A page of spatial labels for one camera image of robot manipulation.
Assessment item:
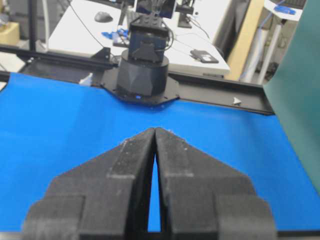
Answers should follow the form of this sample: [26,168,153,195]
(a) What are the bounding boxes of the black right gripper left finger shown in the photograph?
[22,128,155,240]

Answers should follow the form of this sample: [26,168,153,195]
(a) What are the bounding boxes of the black flat device on desk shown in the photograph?
[190,49,219,64]

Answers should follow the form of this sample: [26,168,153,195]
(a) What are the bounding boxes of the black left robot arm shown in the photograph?
[101,14,180,106]

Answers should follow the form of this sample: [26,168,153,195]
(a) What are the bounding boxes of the black computer mouse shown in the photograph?
[94,11,113,23]

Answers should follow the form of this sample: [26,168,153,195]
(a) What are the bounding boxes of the blue table mat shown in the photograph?
[0,73,320,232]

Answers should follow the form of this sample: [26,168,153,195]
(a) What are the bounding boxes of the white desk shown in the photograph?
[48,0,230,76]

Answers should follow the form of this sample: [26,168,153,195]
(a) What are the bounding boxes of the black aluminium frame rail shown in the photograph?
[0,45,274,115]

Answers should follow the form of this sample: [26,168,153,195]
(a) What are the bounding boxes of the blue plastic parts on desk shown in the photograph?
[101,28,130,45]

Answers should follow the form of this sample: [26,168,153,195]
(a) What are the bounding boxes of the green sheet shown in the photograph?
[263,0,320,192]

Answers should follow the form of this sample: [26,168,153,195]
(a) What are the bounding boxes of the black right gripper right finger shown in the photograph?
[155,128,277,240]

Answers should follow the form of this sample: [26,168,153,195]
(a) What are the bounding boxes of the black monitor stand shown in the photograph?
[175,3,194,29]

